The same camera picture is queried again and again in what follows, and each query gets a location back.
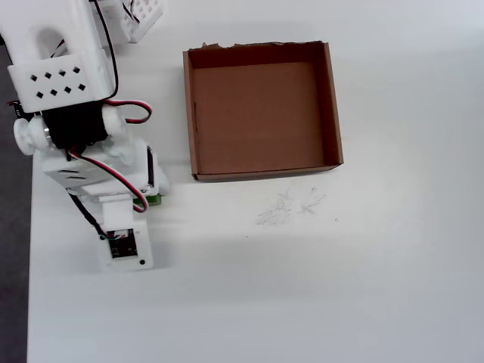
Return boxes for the black camera cable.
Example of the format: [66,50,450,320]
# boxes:
[67,191,109,241]

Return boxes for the red white black servo cable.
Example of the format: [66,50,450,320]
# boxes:
[92,0,154,126]
[67,147,150,214]

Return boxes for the brown cardboard box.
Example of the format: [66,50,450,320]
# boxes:
[182,40,345,183]

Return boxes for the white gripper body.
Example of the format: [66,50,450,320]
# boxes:
[39,136,157,202]

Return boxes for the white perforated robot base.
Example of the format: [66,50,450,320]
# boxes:
[90,0,168,45]

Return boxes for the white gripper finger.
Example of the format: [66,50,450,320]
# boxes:
[152,165,172,197]

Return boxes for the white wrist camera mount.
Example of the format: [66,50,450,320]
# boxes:
[96,196,154,274]

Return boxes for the red black base wires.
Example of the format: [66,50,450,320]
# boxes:
[121,0,144,26]

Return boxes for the green cube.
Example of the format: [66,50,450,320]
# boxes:
[132,193,165,213]

